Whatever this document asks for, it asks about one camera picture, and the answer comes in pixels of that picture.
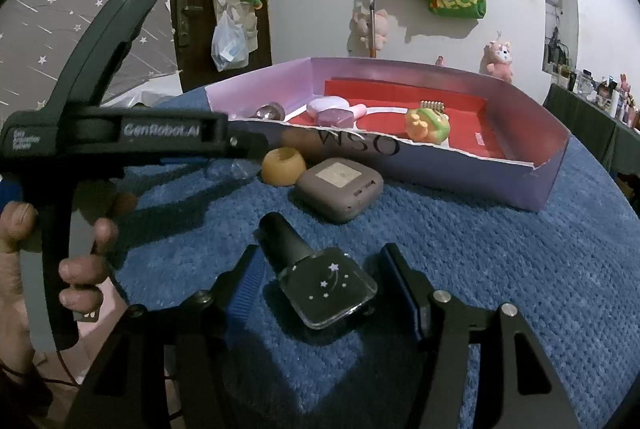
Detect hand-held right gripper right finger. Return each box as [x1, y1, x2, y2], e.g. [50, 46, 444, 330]
[377, 243, 583, 429]

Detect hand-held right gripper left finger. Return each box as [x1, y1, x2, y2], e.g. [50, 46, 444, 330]
[65, 244, 268, 429]

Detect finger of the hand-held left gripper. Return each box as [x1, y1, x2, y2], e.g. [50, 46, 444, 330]
[227, 131, 273, 162]

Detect black starry nail polish bottle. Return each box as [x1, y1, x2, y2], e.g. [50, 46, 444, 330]
[258, 212, 378, 331]

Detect purple nail polish bottle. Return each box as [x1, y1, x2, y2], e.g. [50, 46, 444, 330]
[316, 104, 370, 127]

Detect purple cardboard box red inside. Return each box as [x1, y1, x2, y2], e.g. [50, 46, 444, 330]
[205, 56, 572, 213]

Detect green frog figurine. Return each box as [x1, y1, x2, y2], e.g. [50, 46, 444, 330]
[404, 108, 452, 144]

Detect person's left forearm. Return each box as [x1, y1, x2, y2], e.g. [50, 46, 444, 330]
[0, 339, 55, 429]

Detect person's left hand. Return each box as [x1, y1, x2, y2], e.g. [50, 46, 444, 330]
[0, 201, 121, 351]

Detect clear plastic piece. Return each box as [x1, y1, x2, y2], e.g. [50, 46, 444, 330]
[207, 158, 261, 182]

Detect crumpled white sheet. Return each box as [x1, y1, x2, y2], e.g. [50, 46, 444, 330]
[107, 69, 181, 107]

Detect white earbuds case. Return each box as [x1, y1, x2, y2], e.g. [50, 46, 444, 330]
[306, 95, 351, 120]

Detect blue knitted blanket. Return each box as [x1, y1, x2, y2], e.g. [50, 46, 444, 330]
[75, 89, 640, 429]

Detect grey square case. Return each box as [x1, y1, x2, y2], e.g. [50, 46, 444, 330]
[295, 159, 385, 225]

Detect clear plastic bag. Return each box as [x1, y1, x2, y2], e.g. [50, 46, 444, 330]
[211, 11, 248, 72]

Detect giant pencil toy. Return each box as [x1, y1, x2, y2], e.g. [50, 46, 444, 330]
[367, 0, 378, 58]

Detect pale pink plush toy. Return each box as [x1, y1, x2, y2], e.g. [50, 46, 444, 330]
[352, 9, 391, 52]

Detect pink bear plush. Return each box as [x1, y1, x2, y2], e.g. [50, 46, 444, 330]
[484, 40, 515, 82]

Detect dark green covered table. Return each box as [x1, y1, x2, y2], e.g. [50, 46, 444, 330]
[542, 83, 640, 174]

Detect metal door handle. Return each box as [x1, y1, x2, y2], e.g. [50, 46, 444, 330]
[177, 0, 203, 40]

